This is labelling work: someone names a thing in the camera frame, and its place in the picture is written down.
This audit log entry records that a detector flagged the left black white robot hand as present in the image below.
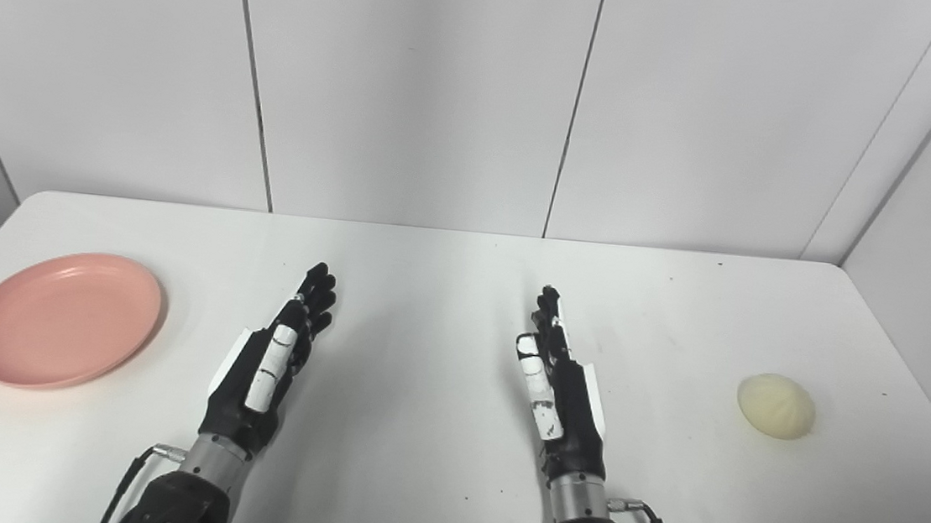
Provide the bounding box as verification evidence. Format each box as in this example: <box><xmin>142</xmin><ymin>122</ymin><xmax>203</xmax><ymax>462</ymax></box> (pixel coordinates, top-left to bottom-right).
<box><xmin>197</xmin><ymin>253</ymin><xmax>340</xmax><ymax>463</ymax></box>

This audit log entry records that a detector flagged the cream steamed bun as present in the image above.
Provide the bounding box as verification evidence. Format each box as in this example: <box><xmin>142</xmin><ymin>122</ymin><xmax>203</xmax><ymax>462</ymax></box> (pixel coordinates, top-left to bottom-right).
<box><xmin>734</xmin><ymin>371</ymin><xmax>819</xmax><ymax>442</ymax></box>

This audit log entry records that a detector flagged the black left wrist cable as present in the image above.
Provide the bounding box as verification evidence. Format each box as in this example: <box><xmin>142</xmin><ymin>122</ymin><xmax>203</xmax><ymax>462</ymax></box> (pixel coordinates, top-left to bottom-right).
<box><xmin>97</xmin><ymin>440</ymin><xmax>187</xmax><ymax>523</ymax></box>

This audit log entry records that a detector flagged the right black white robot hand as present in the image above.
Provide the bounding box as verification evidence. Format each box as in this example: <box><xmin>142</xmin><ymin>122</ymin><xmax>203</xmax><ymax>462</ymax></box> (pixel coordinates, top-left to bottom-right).
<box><xmin>504</xmin><ymin>282</ymin><xmax>623</xmax><ymax>488</ymax></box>

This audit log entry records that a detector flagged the pink round plate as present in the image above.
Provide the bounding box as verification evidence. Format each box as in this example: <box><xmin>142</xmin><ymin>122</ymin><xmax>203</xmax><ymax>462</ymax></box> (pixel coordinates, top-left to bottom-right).
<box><xmin>0</xmin><ymin>244</ymin><xmax>167</xmax><ymax>400</ymax></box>

